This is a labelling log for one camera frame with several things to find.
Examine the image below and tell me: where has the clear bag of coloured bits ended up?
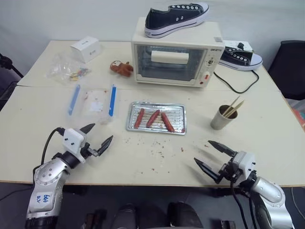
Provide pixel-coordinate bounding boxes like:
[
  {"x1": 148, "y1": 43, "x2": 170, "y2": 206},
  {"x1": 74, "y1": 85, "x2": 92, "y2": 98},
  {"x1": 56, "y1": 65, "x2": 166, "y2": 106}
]
[{"x1": 45, "y1": 52, "x2": 93, "y2": 86}]

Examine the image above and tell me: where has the bamboo skewer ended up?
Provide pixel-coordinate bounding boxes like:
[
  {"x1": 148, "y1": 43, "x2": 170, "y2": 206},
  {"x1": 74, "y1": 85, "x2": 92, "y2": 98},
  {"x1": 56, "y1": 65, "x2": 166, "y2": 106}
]
[
  {"x1": 225, "y1": 100, "x2": 245, "y2": 118},
  {"x1": 227, "y1": 103, "x2": 244, "y2": 118},
  {"x1": 224, "y1": 96, "x2": 241, "y2": 116}
]

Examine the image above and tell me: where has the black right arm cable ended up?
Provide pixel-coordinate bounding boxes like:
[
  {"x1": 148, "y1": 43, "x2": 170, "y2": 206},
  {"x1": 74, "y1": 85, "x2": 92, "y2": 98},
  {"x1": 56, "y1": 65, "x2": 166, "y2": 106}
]
[{"x1": 229, "y1": 180, "x2": 261, "y2": 229}]

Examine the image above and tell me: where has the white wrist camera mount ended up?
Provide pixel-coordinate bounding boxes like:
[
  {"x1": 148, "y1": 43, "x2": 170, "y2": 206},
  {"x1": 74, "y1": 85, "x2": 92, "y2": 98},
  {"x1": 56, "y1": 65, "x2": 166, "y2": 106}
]
[
  {"x1": 232, "y1": 150, "x2": 256, "y2": 185},
  {"x1": 62, "y1": 128, "x2": 87, "y2": 164}
]

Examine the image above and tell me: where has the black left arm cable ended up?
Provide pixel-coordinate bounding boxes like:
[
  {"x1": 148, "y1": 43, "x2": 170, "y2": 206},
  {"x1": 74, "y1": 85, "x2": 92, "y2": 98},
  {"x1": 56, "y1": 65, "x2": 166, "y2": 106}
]
[{"x1": 41, "y1": 127, "x2": 66, "y2": 166}]

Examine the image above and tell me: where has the brown plush toy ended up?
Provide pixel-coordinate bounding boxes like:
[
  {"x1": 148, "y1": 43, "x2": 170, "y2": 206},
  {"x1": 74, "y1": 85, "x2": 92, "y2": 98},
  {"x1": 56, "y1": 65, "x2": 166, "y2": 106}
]
[{"x1": 109, "y1": 60, "x2": 134, "y2": 77}]

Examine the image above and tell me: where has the black stand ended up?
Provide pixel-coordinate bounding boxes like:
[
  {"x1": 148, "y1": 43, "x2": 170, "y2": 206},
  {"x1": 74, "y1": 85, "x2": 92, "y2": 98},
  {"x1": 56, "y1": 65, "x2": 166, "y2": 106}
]
[{"x1": 0, "y1": 52, "x2": 24, "y2": 112}]

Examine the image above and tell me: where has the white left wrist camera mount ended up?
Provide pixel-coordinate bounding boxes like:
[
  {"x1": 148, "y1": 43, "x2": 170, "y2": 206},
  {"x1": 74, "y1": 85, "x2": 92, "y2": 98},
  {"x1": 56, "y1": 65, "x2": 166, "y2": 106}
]
[{"x1": 62, "y1": 128, "x2": 87, "y2": 164}]

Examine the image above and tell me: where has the dark rounded shape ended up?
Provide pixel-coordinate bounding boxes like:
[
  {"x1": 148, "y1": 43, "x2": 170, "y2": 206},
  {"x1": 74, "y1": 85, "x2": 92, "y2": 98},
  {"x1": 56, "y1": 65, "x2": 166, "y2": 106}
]
[{"x1": 111, "y1": 203, "x2": 142, "y2": 229}]

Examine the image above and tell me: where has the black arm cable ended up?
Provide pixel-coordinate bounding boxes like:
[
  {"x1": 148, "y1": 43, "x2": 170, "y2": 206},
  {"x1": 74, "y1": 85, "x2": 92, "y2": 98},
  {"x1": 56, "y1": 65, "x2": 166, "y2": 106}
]
[
  {"x1": 41, "y1": 127, "x2": 66, "y2": 166},
  {"x1": 229, "y1": 180, "x2": 261, "y2": 229}
]

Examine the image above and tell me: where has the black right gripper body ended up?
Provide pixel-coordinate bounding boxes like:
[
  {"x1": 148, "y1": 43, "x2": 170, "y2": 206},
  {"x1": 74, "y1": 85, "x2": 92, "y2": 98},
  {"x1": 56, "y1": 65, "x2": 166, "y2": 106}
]
[{"x1": 217, "y1": 157, "x2": 241, "y2": 185}]

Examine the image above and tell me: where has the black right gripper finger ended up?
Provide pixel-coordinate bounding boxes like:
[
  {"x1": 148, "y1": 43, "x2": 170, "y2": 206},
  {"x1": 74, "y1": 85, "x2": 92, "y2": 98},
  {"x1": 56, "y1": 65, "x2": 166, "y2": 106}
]
[
  {"x1": 207, "y1": 140, "x2": 238, "y2": 159},
  {"x1": 193, "y1": 157, "x2": 224, "y2": 184}
]

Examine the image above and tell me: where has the silver baking tray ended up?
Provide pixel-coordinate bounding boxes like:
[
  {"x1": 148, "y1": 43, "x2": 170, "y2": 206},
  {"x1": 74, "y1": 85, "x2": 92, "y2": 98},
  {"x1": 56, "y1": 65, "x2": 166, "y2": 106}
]
[{"x1": 125, "y1": 101, "x2": 187, "y2": 136}]

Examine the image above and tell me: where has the small white cardboard box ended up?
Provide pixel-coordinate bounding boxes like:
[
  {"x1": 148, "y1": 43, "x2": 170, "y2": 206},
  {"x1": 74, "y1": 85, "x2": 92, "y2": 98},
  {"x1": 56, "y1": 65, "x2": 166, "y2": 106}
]
[{"x1": 70, "y1": 36, "x2": 100, "y2": 64}]

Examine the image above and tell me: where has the white power strip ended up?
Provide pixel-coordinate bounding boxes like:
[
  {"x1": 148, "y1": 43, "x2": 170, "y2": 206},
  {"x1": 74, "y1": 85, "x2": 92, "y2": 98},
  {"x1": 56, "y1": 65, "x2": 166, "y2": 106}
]
[{"x1": 222, "y1": 40, "x2": 254, "y2": 52}]

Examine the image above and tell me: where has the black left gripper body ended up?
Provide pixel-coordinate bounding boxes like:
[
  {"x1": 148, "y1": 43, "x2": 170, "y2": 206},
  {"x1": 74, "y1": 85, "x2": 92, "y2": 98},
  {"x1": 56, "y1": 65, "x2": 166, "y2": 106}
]
[{"x1": 80, "y1": 142, "x2": 100, "y2": 159}]

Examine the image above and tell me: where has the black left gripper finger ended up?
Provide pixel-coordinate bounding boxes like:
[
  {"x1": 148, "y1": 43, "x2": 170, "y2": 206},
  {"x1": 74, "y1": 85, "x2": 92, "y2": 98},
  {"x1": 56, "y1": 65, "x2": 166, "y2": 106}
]
[
  {"x1": 79, "y1": 123, "x2": 96, "y2": 135},
  {"x1": 96, "y1": 135, "x2": 114, "y2": 157}
]

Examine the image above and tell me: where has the red sausage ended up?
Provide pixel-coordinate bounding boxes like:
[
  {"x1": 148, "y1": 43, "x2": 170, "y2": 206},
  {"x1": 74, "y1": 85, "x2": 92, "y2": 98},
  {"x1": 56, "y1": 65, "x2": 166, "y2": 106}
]
[
  {"x1": 146, "y1": 109, "x2": 161, "y2": 128},
  {"x1": 161, "y1": 112, "x2": 175, "y2": 133},
  {"x1": 134, "y1": 108, "x2": 145, "y2": 129}
]

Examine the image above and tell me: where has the metal cup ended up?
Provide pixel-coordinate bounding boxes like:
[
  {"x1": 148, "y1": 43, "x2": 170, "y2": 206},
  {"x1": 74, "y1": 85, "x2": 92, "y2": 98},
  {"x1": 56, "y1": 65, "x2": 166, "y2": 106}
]
[{"x1": 210, "y1": 104, "x2": 239, "y2": 131}]

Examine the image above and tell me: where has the black canvas sneaker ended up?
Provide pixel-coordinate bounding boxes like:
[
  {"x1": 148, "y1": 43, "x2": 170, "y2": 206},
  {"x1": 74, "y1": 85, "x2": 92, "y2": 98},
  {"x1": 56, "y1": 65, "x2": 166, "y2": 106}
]
[
  {"x1": 218, "y1": 46, "x2": 264, "y2": 72},
  {"x1": 144, "y1": 1, "x2": 210, "y2": 39}
]

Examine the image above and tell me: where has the black oven power cord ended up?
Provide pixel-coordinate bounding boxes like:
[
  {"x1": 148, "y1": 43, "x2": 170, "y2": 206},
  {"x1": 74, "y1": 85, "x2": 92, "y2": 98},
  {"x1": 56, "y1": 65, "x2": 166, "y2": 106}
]
[{"x1": 213, "y1": 70, "x2": 260, "y2": 94}]

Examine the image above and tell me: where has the clear container with blue clips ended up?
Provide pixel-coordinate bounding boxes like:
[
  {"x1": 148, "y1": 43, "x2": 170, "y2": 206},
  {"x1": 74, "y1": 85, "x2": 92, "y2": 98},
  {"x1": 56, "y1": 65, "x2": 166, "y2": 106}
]
[{"x1": 66, "y1": 83, "x2": 119, "y2": 125}]

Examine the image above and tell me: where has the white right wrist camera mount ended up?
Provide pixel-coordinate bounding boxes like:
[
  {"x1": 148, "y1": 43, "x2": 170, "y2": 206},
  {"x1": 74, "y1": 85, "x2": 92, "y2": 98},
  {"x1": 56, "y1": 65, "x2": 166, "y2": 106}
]
[{"x1": 232, "y1": 150, "x2": 256, "y2": 185}]

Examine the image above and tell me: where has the cream toaster oven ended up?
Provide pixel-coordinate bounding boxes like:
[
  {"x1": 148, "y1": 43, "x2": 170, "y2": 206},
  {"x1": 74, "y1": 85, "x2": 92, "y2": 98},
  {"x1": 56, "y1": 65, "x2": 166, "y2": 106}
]
[{"x1": 131, "y1": 17, "x2": 225, "y2": 89}]

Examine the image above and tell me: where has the black chair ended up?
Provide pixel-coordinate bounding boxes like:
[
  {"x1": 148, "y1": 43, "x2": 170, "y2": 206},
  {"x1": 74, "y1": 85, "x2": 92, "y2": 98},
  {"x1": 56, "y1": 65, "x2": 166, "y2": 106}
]
[{"x1": 267, "y1": 40, "x2": 305, "y2": 100}]

